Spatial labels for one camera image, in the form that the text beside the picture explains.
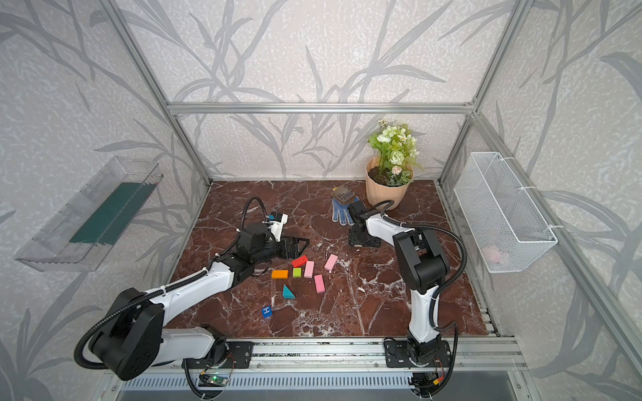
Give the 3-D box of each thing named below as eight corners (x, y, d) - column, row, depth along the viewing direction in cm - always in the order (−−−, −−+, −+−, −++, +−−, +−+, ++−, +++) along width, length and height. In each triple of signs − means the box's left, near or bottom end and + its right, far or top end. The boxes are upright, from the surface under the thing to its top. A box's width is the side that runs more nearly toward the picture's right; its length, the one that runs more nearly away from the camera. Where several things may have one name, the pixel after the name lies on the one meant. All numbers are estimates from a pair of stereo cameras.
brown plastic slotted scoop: (331, 195, 117) (331, 191, 115) (342, 186, 121) (342, 182, 119) (345, 206, 113) (345, 201, 111) (356, 196, 117) (357, 192, 115)
